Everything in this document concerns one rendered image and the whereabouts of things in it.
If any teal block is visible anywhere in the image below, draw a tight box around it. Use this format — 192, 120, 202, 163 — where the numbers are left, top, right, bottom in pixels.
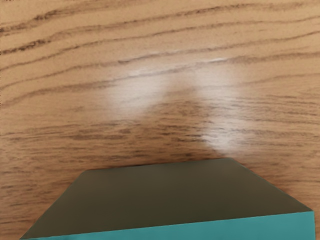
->
19, 157, 315, 240

